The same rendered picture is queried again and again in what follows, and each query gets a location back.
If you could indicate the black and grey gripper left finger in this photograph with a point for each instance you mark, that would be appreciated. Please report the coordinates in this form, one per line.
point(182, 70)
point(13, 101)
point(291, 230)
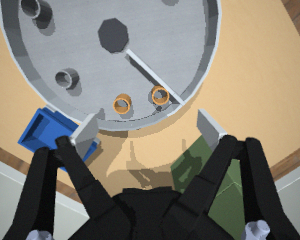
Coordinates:
point(34, 216)

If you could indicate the blue open crate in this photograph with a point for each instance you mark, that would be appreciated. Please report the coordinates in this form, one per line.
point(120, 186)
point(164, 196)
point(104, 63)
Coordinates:
point(42, 131)

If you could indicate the grey round turntable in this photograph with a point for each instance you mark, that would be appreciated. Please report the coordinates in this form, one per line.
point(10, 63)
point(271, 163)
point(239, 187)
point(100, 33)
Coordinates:
point(93, 36)

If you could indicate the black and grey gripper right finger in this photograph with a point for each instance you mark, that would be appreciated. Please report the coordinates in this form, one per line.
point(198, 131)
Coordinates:
point(263, 212)

